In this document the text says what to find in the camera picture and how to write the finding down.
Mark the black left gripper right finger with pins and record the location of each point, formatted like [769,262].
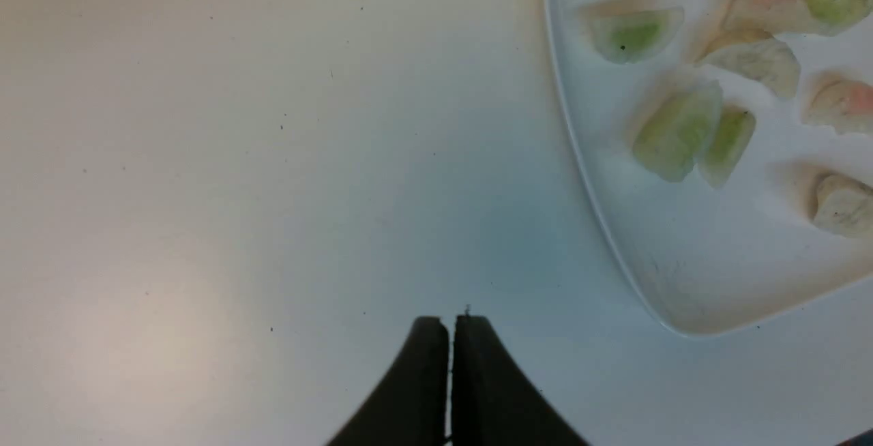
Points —
[493,403]

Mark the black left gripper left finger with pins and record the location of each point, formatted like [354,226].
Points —
[408,406]

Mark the white square plate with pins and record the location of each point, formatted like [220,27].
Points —
[705,261]

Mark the white dumpling on plate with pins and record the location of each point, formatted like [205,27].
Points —
[756,55]
[843,207]

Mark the pink dumpling on plate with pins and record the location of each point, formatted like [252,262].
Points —
[844,106]
[773,16]

